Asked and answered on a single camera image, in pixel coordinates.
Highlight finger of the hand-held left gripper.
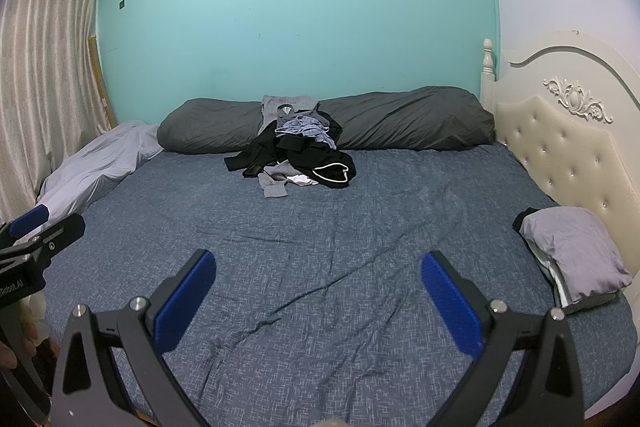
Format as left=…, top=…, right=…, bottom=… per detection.
left=0, top=205, right=49, bottom=242
left=20, top=213, right=86, bottom=259

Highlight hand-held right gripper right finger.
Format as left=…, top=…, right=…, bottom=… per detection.
left=420, top=249, right=586, bottom=427

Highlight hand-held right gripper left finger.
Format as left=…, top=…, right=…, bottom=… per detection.
left=50, top=249, right=217, bottom=427

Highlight black sweater white trim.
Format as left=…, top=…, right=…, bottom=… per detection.
left=224, top=134, right=357, bottom=190

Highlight person's left hand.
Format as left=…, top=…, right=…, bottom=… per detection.
left=0, top=323, right=40, bottom=370

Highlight light grey blanket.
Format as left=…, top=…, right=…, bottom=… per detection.
left=37, top=120, right=165, bottom=215

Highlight black folded garment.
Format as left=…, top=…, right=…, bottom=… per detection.
left=512, top=207, right=618, bottom=315

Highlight wooden board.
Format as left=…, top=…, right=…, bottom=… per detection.
left=87, top=36, right=117, bottom=128

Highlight beige curtain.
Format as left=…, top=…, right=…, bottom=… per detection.
left=0, top=0, right=111, bottom=223

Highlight cream tufted headboard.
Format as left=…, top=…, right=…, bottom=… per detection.
left=492, top=29, right=640, bottom=288

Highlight grey pants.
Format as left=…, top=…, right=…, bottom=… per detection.
left=260, top=94, right=321, bottom=138

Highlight cream bedpost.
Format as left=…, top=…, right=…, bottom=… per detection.
left=481, top=38, right=499, bottom=108

